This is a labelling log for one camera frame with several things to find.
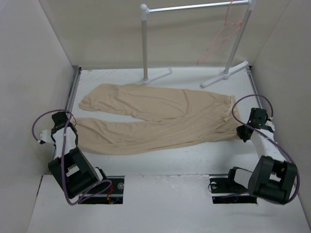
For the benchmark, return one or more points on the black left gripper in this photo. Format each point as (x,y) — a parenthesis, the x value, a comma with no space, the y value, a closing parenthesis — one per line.
(76,141)

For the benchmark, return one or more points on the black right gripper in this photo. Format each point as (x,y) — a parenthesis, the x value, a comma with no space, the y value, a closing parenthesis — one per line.
(240,132)

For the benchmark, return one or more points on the beige drawstring trousers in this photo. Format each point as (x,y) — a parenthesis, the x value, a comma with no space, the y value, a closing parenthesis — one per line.
(165,118)

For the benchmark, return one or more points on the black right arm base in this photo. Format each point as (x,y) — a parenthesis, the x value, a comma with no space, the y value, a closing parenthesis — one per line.
(231,188)

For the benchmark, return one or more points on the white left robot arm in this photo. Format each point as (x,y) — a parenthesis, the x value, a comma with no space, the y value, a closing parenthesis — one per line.
(70,168)

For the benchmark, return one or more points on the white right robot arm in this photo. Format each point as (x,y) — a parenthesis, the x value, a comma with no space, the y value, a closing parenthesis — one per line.
(273,177)

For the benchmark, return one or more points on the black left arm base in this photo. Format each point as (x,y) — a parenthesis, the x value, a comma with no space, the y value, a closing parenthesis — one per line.
(106,193)

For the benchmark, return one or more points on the pink wire hanger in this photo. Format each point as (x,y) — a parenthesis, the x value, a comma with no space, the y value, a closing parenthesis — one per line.
(228,29)

